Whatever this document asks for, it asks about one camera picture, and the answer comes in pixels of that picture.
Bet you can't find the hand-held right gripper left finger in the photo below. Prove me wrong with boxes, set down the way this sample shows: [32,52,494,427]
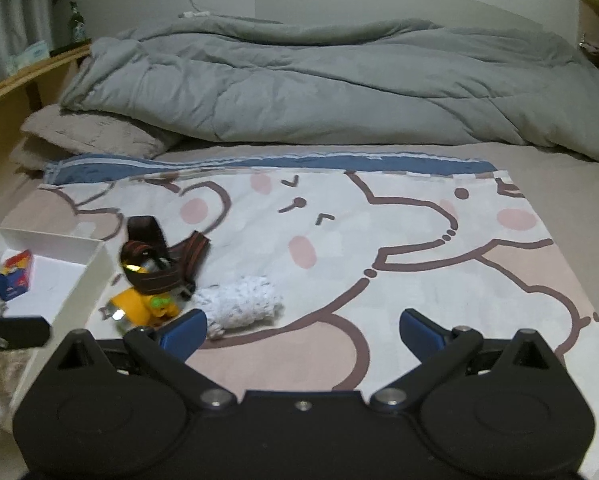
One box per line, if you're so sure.
[54,308,238,414]

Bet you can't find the white knitted cloth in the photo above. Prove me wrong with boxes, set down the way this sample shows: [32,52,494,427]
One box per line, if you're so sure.
[191,273,285,339]

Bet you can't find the yellow headlamp with strap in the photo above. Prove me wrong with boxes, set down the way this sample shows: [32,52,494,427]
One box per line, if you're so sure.
[99,215,213,334]

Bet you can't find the green glass bottle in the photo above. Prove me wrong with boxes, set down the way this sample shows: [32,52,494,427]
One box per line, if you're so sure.
[68,1,88,44]

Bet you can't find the small colourful box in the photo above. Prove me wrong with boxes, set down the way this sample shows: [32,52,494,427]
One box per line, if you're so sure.
[1,249,34,297]

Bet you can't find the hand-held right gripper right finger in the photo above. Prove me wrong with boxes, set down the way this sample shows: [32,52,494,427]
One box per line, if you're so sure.
[369,308,566,414]

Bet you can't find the white cardboard box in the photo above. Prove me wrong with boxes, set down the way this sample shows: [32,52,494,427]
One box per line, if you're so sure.
[0,226,111,413]

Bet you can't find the grey duvet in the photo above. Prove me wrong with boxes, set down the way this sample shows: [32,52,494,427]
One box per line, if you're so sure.
[59,14,599,169]

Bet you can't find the printed cartoon blanket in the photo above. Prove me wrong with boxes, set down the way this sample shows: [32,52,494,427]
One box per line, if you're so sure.
[6,152,599,480]

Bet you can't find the beige fleece blanket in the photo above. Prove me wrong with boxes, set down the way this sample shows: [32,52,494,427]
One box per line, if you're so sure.
[11,104,181,174]

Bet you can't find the tissue box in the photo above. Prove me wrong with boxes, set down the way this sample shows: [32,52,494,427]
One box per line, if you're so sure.
[8,40,50,74]

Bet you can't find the beige bed sheet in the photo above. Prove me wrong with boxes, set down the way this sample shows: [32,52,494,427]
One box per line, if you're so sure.
[0,139,599,480]

